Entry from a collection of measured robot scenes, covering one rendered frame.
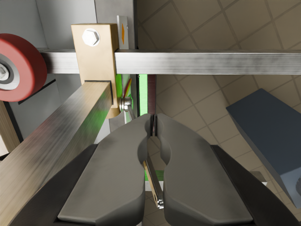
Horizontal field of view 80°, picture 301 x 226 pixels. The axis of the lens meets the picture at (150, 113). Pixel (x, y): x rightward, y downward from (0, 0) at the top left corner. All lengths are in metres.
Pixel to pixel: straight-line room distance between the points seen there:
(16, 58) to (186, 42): 0.98
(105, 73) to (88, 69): 0.02
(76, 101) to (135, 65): 0.10
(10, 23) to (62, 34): 0.12
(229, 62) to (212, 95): 0.99
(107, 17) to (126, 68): 0.18
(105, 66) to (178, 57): 0.10
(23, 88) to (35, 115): 0.24
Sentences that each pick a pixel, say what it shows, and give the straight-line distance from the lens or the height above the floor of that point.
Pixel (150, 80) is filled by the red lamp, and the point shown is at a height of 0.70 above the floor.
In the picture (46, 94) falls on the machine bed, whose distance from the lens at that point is 0.55.
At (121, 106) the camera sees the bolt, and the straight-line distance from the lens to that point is 0.30.
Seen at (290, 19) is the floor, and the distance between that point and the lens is 1.34.
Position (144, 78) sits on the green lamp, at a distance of 0.43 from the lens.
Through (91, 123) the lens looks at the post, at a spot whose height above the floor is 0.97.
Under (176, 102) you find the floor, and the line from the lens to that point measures 1.24.
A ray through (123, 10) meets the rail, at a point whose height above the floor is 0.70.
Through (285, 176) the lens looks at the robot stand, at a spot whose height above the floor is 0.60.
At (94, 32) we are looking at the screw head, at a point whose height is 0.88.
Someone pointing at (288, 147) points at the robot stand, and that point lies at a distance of 0.98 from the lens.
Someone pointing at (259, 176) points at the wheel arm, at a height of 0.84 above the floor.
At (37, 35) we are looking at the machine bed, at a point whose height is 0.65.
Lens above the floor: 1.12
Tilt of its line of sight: 62 degrees down
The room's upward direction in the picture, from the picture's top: 179 degrees counter-clockwise
